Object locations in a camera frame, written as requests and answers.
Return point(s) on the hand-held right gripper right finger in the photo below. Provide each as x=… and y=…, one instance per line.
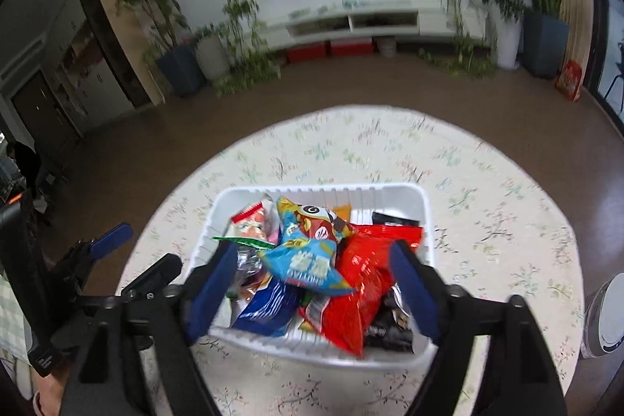
x=414, y=294

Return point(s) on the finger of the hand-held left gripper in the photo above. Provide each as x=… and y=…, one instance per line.
x=112, y=239
x=156, y=272

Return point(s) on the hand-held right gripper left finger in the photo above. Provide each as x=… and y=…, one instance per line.
x=214, y=289

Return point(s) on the green silver snack packet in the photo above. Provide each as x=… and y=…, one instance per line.
x=243, y=242

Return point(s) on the dark blue snack packet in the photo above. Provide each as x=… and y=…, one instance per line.
x=268, y=309

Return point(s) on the red white snack packet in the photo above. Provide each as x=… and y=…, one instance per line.
x=251, y=223

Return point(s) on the pink snack packet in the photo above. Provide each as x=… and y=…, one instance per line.
x=274, y=226

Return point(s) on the white plastic tray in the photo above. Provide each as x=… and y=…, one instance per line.
x=390, y=201

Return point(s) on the light blue yellow snack packet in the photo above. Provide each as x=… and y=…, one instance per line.
x=307, y=260

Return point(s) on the orange snack packet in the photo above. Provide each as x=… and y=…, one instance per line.
x=343, y=212

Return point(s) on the person's left hand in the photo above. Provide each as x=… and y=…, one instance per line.
x=48, y=396

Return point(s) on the person's checkered shirt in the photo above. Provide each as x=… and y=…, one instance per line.
x=12, y=313

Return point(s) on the black snack packet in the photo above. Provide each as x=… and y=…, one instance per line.
x=390, y=328
x=395, y=218

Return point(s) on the round floral tablecloth table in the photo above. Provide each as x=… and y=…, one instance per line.
x=487, y=211

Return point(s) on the tall plant in blue pot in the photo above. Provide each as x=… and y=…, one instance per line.
x=180, y=70

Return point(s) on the white round appliance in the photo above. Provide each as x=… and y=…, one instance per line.
x=607, y=318

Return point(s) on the plant in white ribbed pot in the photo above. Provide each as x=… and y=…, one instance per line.
x=212, y=58

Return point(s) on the trailing green plant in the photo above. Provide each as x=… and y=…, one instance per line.
x=243, y=70

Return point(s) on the small grey bin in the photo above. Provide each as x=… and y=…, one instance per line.
x=386, y=47

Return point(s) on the red storage box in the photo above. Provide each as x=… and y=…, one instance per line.
x=352, y=48
x=307, y=53

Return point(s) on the red gift bag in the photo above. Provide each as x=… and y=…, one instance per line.
x=569, y=80

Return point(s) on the leafy plant in white pot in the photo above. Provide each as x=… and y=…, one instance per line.
x=507, y=45

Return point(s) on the white low cabinet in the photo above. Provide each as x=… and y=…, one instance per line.
x=390, y=21

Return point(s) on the black chair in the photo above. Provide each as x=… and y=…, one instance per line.
x=618, y=70

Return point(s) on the black framed window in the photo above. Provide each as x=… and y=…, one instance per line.
x=612, y=55

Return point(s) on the bamboo screen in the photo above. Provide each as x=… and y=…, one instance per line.
x=577, y=6

